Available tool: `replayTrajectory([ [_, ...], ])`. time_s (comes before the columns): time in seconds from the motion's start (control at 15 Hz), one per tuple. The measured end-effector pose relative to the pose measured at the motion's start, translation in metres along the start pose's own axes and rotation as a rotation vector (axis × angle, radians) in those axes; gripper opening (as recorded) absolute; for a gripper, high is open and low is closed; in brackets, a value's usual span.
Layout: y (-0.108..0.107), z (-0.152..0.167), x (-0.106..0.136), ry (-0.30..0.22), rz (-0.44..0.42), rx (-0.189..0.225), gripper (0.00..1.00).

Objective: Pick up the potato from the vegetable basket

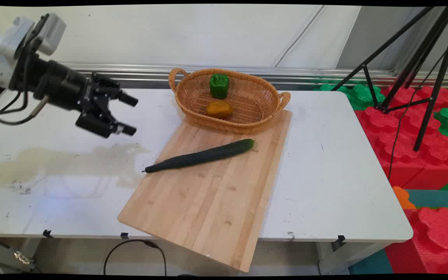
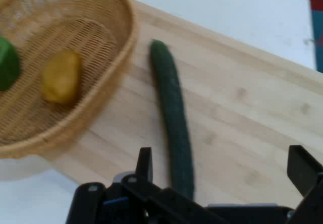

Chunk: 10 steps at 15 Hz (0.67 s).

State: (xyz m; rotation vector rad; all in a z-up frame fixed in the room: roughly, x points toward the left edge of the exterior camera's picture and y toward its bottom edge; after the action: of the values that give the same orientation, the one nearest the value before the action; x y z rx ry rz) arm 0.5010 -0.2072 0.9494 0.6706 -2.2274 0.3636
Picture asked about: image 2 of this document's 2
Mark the teal foam floor mat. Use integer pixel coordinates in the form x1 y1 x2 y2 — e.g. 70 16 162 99
310 9 323 72

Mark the yellow potato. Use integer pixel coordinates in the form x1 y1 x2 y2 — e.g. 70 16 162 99
40 49 83 104

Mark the long dark green cucumber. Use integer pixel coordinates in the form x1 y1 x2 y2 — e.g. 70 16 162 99
150 39 195 201

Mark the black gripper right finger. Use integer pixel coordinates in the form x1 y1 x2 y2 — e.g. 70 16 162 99
287 145 323 224

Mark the woven wicker basket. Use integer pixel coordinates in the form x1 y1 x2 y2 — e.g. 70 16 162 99
0 0 139 159

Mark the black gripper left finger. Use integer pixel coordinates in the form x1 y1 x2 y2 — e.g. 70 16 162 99
67 147 228 224

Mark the wooden cutting board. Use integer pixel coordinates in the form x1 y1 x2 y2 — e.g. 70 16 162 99
50 0 323 209

